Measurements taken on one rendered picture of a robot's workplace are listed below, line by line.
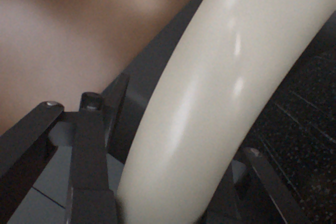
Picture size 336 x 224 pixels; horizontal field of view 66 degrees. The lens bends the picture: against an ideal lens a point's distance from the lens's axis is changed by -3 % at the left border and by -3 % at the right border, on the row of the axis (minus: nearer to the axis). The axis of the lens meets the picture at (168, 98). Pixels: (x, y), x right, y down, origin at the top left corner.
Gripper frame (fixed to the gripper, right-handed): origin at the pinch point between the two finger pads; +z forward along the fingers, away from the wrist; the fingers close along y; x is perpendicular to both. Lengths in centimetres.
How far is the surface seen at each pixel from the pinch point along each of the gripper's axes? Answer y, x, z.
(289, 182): 38, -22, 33
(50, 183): -20, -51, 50
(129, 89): -4, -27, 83
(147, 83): 2, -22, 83
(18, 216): -22, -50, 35
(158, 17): 0, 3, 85
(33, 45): -45, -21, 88
